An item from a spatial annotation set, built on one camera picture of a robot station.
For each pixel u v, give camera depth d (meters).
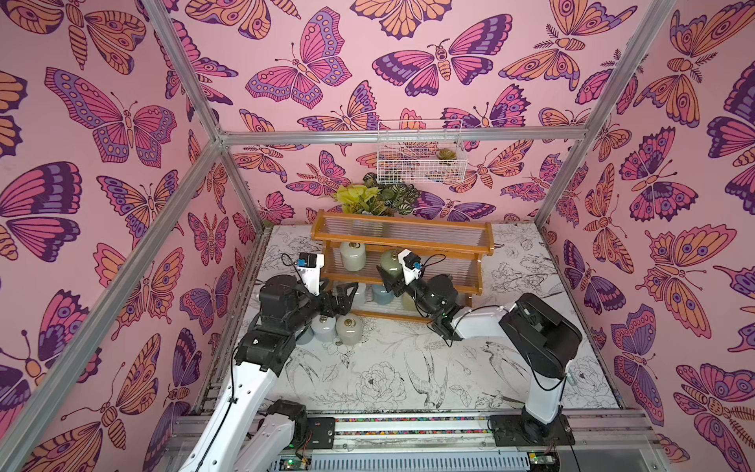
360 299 0.93
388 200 1.04
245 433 0.45
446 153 0.92
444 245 0.76
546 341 0.49
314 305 0.62
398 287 0.76
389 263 0.79
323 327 0.85
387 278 0.79
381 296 0.92
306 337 0.89
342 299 0.63
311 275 0.62
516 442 0.72
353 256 0.83
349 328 0.85
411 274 0.73
